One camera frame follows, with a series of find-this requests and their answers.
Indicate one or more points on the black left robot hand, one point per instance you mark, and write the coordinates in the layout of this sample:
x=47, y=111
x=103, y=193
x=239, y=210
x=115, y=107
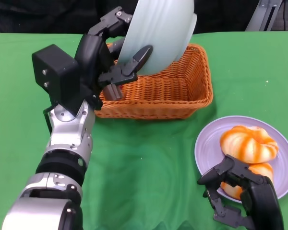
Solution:
x=91, y=60

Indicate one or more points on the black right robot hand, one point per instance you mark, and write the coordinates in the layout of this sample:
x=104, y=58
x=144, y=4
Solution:
x=261, y=198

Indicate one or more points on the smooth orange bagel bread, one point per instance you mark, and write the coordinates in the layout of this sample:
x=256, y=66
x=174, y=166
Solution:
x=261, y=169

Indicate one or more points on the white-striped orange donut bread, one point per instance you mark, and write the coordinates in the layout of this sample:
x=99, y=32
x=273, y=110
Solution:
x=247, y=143

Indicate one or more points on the pale green bowl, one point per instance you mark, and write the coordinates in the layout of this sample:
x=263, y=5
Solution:
x=163, y=31

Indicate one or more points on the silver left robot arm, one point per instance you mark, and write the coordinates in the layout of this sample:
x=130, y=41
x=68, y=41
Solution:
x=67, y=136

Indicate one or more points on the lavender plate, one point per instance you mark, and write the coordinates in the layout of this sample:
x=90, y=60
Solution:
x=208, y=143

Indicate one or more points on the orange wicker basket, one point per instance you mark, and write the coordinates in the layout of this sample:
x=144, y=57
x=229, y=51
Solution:
x=170, y=95

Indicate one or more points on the black backdrop cloth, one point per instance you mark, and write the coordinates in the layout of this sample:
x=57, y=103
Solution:
x=50, y=14

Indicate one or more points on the green tablecloth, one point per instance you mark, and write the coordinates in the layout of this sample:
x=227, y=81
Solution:
x=146, y=167

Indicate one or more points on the grey metal stand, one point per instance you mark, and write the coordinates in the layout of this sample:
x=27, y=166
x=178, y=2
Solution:
x=264, y=16

